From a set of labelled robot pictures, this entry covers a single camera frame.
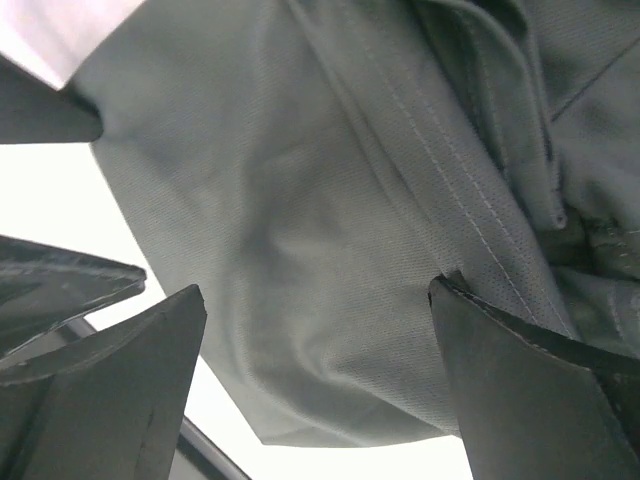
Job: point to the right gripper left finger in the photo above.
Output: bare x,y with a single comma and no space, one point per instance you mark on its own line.
108,406

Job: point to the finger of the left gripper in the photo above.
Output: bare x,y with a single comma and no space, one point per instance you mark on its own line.
32,112
44,287

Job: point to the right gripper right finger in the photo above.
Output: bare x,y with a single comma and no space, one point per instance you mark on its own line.
532,404

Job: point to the dark grey t shirt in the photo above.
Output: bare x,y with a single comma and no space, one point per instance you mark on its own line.
314,165

